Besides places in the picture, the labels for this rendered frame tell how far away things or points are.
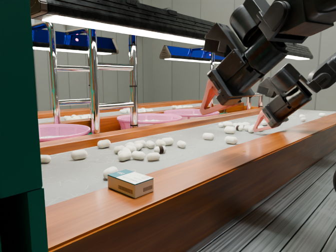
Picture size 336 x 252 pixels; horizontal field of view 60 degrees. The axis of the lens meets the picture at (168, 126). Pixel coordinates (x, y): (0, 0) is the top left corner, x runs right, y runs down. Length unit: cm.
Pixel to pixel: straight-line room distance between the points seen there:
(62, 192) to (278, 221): 38
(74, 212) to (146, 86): 333
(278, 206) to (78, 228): 42
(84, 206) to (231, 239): 24
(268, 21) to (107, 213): 36
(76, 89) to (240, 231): 267
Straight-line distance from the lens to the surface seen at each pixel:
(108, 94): 328
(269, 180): 68
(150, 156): 65
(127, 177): 42
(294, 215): 62
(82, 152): 69
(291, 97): 93
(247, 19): 57
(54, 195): 50
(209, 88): 59
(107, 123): 124
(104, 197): 41
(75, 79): 305
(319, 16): 48
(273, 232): 54
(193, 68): 334
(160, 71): 365
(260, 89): 98
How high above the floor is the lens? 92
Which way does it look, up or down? 9 degrees down
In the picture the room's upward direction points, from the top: straight up
